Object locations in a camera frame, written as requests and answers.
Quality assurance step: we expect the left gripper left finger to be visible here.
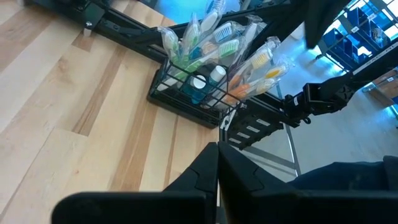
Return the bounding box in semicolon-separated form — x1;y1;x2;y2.
164;142;220;195

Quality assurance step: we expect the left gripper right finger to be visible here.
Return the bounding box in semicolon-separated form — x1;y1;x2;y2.
219;141;296;224

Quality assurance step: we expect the blue mouthwash bottle white cap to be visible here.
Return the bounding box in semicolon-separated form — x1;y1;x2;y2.
206;65;227;96
182;74;208;104

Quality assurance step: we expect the orange white toothbrush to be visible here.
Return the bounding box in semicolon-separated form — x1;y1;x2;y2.
229;60;293;97
226;35;282;91

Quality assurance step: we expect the grey metal table leg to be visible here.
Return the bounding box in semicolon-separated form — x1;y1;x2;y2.
275;85;302;177

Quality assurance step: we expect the brown cardboard box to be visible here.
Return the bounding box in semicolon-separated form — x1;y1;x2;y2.
362;68;398;103

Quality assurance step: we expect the black shelf rack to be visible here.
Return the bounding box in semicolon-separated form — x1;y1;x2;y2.
315;0;398;68

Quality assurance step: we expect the black wire basket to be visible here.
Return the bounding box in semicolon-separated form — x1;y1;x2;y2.
147;57;247;130

